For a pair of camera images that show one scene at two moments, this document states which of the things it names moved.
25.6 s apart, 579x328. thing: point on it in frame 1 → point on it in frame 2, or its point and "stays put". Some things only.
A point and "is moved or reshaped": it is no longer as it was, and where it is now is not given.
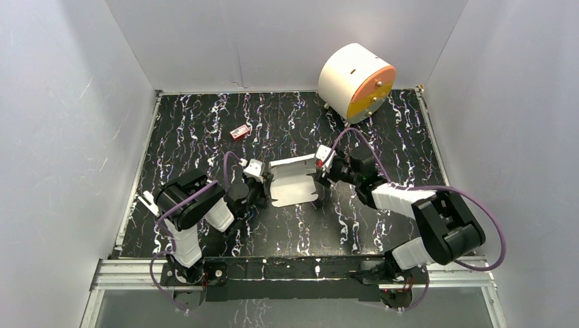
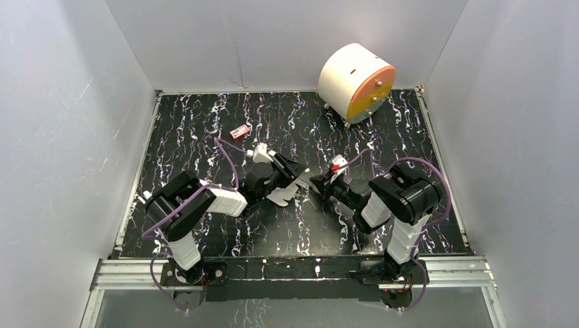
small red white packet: x=239 y=132 stays put
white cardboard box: x=290 y=182 is moved or reshaped
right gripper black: x=321 y=178 → x=323 y=184
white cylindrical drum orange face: x=354 y=83 stays put
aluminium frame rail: x=147 y=275 stays put
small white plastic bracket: x=147 y=199 stays put
